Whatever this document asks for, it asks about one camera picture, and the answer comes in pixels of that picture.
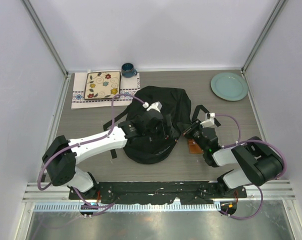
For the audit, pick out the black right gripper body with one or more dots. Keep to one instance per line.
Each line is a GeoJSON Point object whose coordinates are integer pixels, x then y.
{"type": "Point", "coordinates": [194, 131]}

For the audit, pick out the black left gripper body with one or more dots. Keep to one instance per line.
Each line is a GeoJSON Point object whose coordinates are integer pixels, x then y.
{"type": "Point", "coordinates": [166, 133]}

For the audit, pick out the black fabric backpack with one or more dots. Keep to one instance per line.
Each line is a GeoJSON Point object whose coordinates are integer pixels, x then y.
{"type": "Point", "coordinates": [175, 101]}

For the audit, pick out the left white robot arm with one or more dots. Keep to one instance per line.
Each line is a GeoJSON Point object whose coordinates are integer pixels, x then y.
{"type": "Point", "coordinates": [62, 157]}

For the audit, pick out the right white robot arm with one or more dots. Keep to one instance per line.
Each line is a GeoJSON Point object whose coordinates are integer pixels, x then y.
{"type": "Point", "coordinates": [257, 161]}

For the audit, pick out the brown leather wallet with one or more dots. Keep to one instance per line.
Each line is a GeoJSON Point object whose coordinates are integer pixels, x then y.
{"type": "Point", "coordinates": [193, 147]}

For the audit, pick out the white patterned placemat cloth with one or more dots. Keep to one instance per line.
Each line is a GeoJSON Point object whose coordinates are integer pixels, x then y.
{"type": "Point", "coordinates": [127, 86]}

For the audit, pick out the round teal plate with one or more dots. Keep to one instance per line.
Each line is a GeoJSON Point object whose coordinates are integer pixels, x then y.
{"type": "Point", "coordinates": [229, 86]}

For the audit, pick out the blue ceramic mug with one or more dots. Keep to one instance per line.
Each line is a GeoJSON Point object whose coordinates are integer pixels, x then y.
{"type": "Point", "coordinates": [128, 70]}

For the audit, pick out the square floral ceramic plate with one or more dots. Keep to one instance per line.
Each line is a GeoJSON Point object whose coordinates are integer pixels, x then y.
{"type": "Point", "coordinates": [101, 85]}

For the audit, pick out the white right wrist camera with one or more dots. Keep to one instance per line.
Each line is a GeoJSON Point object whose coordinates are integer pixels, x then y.
{"type": "Point", "coordinates": [209, 120]}

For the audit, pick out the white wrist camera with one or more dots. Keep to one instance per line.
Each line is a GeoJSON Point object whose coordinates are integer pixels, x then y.
{"type": "Point", "coordinates": [156, 106]}
{"type": "Point", "coordinates": [209, 120]}

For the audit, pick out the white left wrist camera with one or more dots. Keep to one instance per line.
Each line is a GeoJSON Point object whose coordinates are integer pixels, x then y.
{"type": "Point", "coordinates": [156, 106]}

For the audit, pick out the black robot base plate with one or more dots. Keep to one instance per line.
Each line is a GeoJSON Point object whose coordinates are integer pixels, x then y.
{"type": "Point", "coordinates": [161, 192]}

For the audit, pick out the white slotted cable duct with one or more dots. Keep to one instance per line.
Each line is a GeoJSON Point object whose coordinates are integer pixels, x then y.
{"type": "Point", "coordinates": [174, 207]}

